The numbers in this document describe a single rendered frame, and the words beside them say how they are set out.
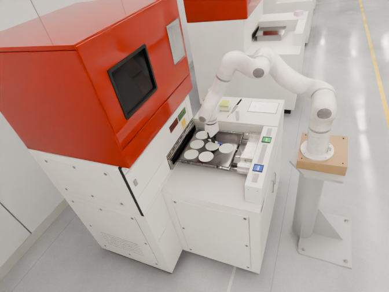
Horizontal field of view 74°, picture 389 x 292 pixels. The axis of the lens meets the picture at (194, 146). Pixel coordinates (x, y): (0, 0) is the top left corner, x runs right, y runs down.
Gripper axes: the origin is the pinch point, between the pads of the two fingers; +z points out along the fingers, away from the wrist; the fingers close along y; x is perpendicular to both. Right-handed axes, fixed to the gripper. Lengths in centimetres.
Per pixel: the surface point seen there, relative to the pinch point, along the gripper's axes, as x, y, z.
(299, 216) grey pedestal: 59, -16, 66
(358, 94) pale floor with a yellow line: 43, -261, 93
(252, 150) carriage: 26.0, -6.7, 4.5
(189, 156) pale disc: -6.2, 20.0, 2.3
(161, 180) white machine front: -9.6, 44.7, 4.9
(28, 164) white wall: -152, 86, 24
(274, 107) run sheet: 22, -48, -4
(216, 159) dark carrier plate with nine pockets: 11.9, 13.7, 2.5
